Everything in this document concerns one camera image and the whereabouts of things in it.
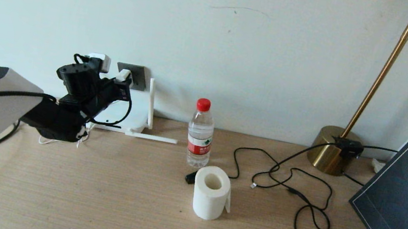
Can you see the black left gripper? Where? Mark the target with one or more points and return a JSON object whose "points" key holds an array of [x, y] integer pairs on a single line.
{"points": [[106, 99]]}

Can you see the small white object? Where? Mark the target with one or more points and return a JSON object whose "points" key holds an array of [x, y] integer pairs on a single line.
{"points": [[376, 166]]}

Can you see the white wifi router with antennas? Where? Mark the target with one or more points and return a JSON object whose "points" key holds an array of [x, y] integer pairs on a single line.
{"points": [[139, 108]]}

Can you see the white toilet paper roll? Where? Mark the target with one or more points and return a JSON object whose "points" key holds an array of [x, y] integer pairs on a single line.
{"points": [[208, 201]]}

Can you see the grey wall socket plate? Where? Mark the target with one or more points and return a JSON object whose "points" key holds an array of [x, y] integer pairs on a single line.
{"points": [[140, 75]]}

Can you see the clear water bottle red cap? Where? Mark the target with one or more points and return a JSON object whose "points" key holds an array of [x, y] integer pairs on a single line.
{"points": [[200, 138]]}

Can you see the white power adapter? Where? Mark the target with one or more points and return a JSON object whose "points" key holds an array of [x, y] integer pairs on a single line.
{"points": [[123, 76]]}

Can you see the brass desk lamp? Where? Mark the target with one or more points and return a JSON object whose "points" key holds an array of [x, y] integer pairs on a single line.
{"points": [[324, 154]]}

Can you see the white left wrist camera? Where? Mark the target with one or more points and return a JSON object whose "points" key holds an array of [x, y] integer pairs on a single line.
{"points": [[101, 62]]}

